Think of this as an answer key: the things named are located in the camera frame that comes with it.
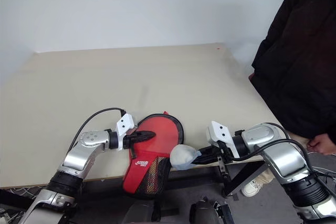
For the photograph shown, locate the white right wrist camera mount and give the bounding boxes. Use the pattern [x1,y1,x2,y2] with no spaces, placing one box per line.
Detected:
[205,120,240,158]

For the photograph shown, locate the white sneaker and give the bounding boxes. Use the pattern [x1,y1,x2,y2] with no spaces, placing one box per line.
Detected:
[241,177,264,198]

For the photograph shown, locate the white tangled floor cables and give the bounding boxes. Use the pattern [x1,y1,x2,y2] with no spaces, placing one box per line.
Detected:
[0,186,41,224]

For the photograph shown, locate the black table frame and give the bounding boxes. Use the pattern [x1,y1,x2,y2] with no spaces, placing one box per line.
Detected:
[166,155,269,201]

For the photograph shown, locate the translucent plastic bag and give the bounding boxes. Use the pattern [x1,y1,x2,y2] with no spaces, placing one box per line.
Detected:
[170,144,202,171]

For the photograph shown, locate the dark rounded shape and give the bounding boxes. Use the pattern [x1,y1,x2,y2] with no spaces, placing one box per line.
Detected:
[188,199,234,224]
[122,199,161,224]

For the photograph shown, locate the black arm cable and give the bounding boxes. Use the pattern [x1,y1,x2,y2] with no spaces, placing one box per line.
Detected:
[70,107,127,156]
[217,123,336,198]

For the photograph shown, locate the red and black paddle case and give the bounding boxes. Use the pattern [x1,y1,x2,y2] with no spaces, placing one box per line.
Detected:
[122,111,186,200]

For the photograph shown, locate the bystander's bare hand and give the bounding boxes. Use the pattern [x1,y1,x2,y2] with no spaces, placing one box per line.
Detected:
[307,133,336,156]

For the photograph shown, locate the beige trouser leg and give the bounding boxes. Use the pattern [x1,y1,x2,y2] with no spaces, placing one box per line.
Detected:
[255,167,276,186]

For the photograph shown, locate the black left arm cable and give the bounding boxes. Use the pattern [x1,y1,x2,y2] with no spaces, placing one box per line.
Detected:
[70,107,127,156]

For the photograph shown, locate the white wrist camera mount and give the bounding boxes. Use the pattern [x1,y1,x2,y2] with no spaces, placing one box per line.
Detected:
[205,120,240,158]
[115,113,139,152]

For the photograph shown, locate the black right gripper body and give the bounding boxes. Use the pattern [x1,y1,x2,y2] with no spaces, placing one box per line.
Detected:
[204,141,232,163]

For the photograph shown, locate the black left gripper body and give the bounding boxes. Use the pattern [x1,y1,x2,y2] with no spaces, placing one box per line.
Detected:
[122,132,138,150]

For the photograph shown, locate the white floor cables with adapter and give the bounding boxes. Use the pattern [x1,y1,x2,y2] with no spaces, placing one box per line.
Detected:
[306,151,336,184]

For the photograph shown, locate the person in black coat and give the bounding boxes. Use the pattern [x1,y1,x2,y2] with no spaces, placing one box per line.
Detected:
[251,0,336,140]

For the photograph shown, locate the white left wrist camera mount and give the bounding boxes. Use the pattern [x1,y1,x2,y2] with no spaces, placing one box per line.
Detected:
[115,113,139,152]

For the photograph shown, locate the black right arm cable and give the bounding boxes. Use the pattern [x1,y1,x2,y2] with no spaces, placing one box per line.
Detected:
[217,123,336,198]

